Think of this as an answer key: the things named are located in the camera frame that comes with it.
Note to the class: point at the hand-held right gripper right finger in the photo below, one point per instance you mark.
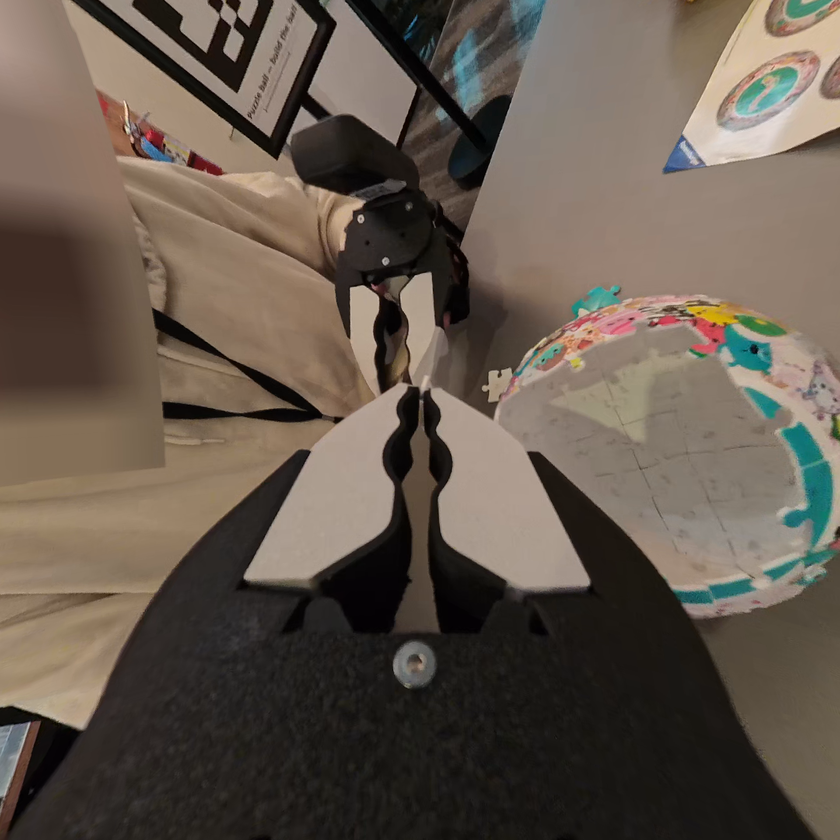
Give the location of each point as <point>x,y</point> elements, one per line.
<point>512,518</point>

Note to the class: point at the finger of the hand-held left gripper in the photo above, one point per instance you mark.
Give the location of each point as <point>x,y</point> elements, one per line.
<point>423,308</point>
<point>361,321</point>

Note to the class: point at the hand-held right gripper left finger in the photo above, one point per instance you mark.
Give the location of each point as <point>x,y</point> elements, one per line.
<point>328,518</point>

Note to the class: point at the colourful puzzle ball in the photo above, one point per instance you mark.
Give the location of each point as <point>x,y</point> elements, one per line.
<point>656,459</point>

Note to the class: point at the teal and white puzzle piece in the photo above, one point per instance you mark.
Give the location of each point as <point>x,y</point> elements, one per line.
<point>594,298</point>

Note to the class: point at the paper sheet with ball pictures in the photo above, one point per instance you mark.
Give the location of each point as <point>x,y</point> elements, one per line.
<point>754,98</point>

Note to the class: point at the blue round chair base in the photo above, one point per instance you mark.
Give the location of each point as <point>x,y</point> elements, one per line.
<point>479,151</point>

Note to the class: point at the person's beige sweatshirt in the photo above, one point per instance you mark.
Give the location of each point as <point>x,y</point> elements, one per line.
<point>229,262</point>

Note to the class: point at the black framed sign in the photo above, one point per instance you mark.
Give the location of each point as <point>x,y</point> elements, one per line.
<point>197,39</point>

